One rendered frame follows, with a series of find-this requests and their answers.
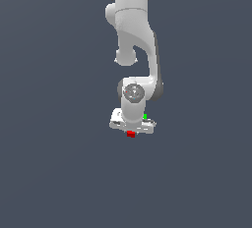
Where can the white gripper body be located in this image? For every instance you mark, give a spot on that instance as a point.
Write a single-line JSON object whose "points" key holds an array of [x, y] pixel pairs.
{"points": [[146, 125]]}

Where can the green cube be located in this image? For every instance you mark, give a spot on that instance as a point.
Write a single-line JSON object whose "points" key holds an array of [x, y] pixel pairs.
{"points": [[145, 116]]}

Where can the red cube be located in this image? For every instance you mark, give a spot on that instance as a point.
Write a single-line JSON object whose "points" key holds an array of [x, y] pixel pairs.
{"points": [[131, 134]]}

